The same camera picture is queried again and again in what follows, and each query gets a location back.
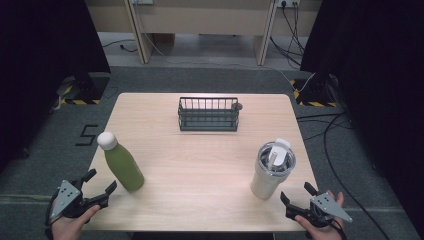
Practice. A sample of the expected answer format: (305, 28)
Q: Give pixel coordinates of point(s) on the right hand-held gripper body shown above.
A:
(321, 210)

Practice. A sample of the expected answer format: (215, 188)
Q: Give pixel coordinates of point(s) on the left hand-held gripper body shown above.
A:
(71, 200)

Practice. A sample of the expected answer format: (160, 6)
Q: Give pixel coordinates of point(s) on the green bottle with white cap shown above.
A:
(122, 165)

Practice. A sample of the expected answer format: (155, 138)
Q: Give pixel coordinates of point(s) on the white tumbler with clear lid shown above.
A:
(268, 176)

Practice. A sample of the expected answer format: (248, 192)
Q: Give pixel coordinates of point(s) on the person's right hand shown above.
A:
(320, 231)

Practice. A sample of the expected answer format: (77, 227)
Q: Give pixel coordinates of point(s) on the person's left hand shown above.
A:
(71, 226)

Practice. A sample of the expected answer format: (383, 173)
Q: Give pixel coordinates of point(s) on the black stand base hazard tape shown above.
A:
(85, 90)
(315, 93)

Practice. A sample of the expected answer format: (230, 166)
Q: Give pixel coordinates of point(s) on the small brown round object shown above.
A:
(237, 106)

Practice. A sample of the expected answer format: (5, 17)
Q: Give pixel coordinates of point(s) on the black curtain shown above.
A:
(376, 93)
(36, 66)

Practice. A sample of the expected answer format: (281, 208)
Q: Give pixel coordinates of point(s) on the beige desk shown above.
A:
(203, 23)

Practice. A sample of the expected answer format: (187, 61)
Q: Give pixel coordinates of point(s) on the white wall socket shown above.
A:
(288, 2)

